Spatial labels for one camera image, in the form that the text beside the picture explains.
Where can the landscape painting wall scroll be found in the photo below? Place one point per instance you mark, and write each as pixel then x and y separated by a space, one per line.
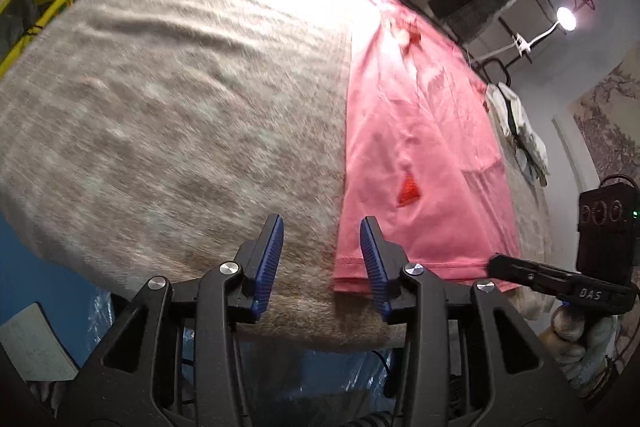
pixel 607 117

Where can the stack of folded clothes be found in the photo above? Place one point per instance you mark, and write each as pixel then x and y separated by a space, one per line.
pixel 529 150

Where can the yellow metal frame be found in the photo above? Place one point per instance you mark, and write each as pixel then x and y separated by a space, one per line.
pixel 21 22

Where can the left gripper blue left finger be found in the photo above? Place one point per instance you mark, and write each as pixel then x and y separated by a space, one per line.
pixel 268 251

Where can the beige plaid bed blanket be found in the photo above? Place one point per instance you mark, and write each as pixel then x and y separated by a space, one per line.
pixel 144 137

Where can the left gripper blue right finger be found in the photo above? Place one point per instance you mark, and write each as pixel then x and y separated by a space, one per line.
pixel 372 247

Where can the right hand in white glove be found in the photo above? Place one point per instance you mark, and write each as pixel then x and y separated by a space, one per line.
pixel 581 347

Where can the pink t-shirt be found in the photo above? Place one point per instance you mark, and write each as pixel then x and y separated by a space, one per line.
pixel 421 155

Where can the white notebook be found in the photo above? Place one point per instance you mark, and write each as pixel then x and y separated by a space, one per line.
pixel 33 348

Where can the white clip-on lamp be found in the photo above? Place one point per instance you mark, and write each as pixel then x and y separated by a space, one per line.
pixel 565 19

